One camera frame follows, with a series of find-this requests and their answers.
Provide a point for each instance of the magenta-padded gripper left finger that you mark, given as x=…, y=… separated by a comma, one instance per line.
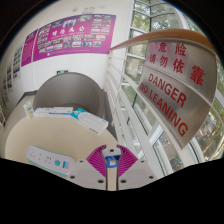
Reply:
x=91, y=171

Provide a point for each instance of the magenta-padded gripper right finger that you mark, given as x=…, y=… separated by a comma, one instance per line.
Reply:
x=133, y=171

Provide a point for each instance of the white and blue charger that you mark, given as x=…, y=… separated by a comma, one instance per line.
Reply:
x=112, y=160

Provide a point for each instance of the white and teal power strip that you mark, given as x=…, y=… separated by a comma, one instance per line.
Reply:
x=46, y=159

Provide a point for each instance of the long white and teal box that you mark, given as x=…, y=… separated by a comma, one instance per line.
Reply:
x=90, y=121

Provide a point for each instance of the flat white box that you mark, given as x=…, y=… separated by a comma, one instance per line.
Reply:
x=63, y=110
x=42, y=112

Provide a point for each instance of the grey curved chair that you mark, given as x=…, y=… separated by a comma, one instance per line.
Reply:
x=70, y=90

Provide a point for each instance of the small upright white box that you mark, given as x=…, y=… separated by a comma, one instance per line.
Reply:
x=28, y=110

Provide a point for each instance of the clear warning sign red lettering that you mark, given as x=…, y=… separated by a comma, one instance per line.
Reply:
x=180, y=90

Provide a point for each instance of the green exit sign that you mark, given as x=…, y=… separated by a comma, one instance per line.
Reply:
x=62, y=72

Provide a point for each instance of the large magenta photo poster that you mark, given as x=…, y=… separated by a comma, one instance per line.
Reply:
x=75, y=36

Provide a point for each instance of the narrow magenta poster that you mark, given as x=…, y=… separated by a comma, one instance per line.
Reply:
x=29, y=48

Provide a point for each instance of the white railing with wooden handrail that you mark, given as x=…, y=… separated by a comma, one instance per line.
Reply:
x=166, y=34

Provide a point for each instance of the white photo wall poster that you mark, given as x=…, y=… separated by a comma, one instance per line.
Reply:
x=17, y=63
x=9, y=78

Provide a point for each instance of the white window frame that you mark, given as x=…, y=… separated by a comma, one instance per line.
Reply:
x=150, y=18

